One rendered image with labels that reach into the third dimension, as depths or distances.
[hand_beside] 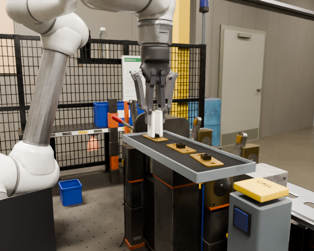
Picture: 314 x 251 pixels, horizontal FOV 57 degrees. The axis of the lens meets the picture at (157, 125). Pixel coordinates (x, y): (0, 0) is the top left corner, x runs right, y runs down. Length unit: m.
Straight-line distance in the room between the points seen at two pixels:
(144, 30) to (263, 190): 0.47
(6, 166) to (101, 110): 0.72
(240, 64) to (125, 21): 2.49
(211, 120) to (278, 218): 3.59
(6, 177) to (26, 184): 0.09
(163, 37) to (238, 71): 4.98
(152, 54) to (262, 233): 0.47
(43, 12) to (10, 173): 0.56
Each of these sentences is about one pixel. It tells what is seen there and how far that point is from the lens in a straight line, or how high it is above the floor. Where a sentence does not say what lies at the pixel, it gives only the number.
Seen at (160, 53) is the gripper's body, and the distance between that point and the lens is 0.74.
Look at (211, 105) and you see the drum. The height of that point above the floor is 0.91.
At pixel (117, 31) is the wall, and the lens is 4.07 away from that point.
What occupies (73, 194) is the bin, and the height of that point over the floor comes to 0.75.
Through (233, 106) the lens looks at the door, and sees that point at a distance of 5.61.
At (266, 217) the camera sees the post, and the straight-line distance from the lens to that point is 0.47.
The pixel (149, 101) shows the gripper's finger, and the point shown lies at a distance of 0.75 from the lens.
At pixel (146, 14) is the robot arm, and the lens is 0.73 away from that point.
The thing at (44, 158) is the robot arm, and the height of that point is 1.01.
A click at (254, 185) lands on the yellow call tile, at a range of 0.49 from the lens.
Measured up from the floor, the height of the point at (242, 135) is 1.09.
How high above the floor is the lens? 1.33
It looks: 10 degrees down
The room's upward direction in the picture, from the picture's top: straight up
